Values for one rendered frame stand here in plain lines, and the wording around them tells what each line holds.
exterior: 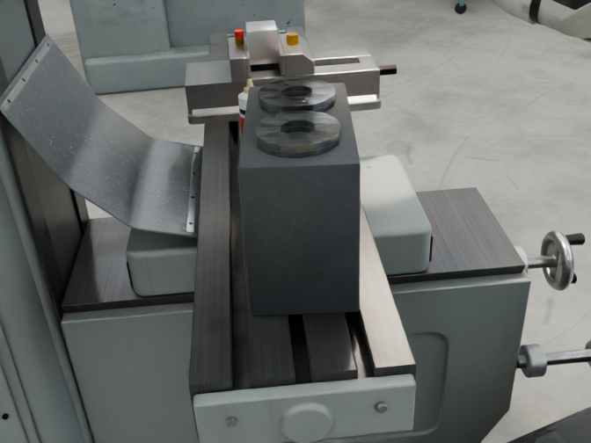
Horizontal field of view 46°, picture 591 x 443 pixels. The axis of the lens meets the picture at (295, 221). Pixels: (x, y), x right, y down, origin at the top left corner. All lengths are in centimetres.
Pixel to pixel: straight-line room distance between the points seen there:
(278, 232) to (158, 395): 64
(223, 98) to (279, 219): 57
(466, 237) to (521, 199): 164
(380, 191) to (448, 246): 16
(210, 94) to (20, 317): 48
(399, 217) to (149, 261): 41
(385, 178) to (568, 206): 171
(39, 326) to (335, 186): 63
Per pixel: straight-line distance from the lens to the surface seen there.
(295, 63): 123
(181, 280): 113
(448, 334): 126
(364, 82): 126
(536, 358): 135
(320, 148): 69
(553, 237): 141
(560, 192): 300
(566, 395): 207
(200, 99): 125
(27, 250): 111
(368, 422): 74
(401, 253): 114
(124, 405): 131
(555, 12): 92
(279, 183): 68
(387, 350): 73
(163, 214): 110
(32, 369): 121
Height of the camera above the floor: 143
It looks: 32 degrees down
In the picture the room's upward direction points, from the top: 3 degrees counter-clockwise
